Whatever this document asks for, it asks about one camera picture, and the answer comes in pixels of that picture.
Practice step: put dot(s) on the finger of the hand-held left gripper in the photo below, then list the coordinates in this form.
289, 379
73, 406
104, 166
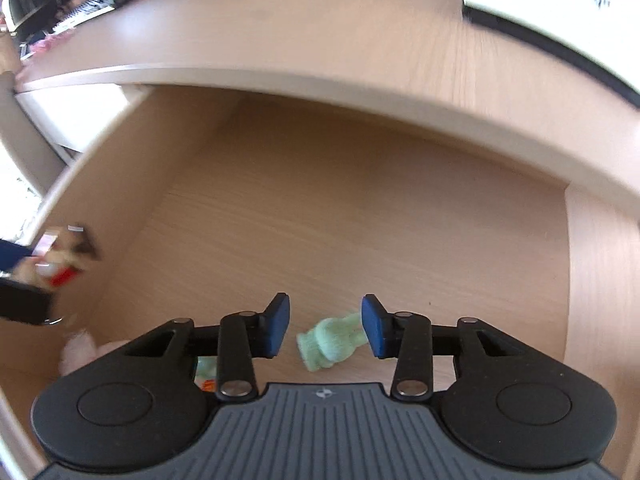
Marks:
86, 242

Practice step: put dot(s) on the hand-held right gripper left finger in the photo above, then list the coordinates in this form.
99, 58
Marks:
274, 327

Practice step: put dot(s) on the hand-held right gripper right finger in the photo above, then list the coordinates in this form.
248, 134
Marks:
374, 327

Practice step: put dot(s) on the mint green knitted toy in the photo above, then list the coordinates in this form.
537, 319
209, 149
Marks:
332, 342

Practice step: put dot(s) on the pink plush toy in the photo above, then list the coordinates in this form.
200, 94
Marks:
77, 355

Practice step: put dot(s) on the green and orange packet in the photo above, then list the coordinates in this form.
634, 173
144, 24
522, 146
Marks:
205, 372

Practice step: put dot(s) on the white cabinet panel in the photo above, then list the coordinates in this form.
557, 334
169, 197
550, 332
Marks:
75, 115

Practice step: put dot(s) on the pink wrapped item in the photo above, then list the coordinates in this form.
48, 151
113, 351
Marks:
50, 42

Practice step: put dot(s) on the white keyboard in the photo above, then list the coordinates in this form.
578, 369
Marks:
82, 16

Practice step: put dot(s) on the black office chair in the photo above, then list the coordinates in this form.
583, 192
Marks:
30, 2

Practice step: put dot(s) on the white cardboard box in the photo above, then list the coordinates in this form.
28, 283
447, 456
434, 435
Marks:
555, 0

